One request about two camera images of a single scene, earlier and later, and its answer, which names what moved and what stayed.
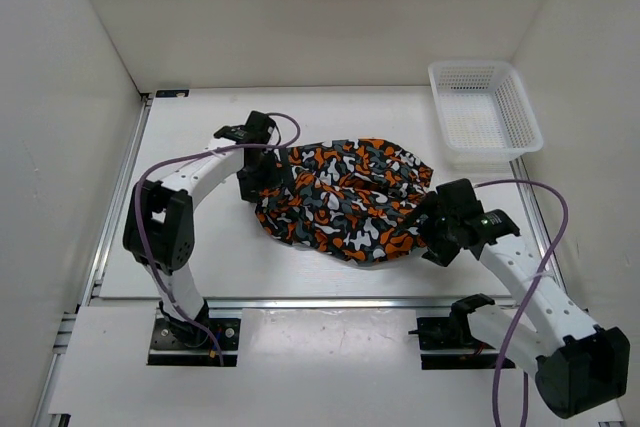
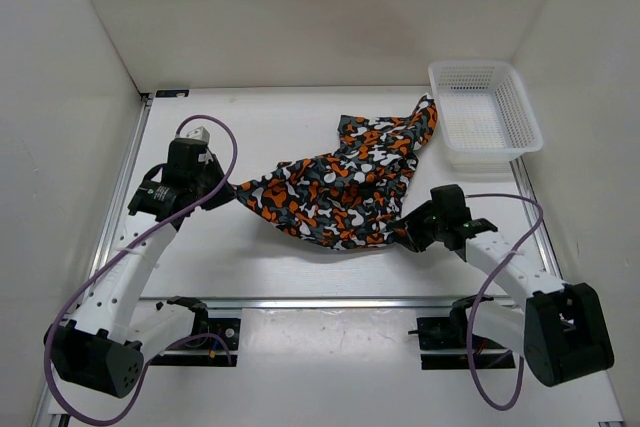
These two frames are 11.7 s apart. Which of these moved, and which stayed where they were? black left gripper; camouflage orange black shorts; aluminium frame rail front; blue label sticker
Moved: black left gripper; camouflage orange black shorts
Stayed: blue label sticker; aluminium frame rail front
